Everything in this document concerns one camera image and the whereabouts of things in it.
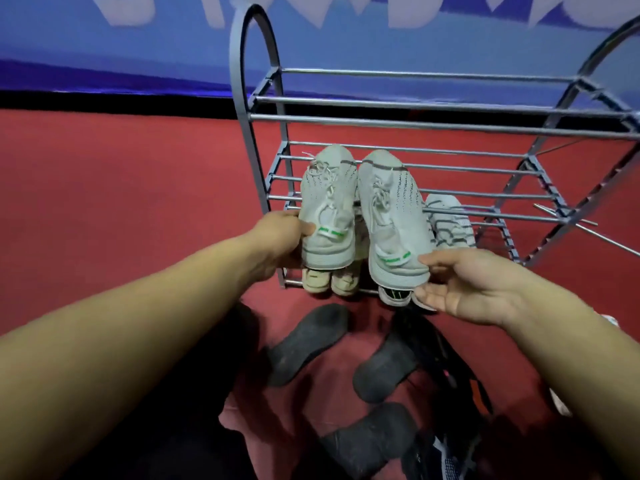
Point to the blue wall banner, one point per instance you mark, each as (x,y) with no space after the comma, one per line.
(150,44)

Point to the black insole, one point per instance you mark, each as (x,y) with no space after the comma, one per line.
(307,340)
(384,368)
(372,437)

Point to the person's right forearm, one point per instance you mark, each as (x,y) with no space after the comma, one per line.
(580,354)

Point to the white knit sneaker green stripe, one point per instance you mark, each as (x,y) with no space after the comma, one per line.
(395,219)
(327,209)

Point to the person's left forearm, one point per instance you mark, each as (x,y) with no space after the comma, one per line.
(125,334)

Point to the white shoe with black sole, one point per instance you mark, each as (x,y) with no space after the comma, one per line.
(395,295)

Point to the person's right hand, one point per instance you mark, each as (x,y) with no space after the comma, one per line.
(475,289)

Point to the beige shoe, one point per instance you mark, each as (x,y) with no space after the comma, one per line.
(347,279)
(316,280)

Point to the loose grey metal rod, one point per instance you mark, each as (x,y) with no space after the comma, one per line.
(595,233)

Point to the grey metal shoe rack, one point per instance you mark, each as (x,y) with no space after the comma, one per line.
(260,109)

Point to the person's left thumb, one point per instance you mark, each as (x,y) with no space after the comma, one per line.
(300,227)

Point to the white grey striped shoe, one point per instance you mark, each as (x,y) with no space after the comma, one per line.
(452,224)

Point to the person's left hand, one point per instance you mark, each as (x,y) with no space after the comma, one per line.
(275,242)

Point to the person's right thumb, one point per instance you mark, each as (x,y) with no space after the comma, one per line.
(445,258)

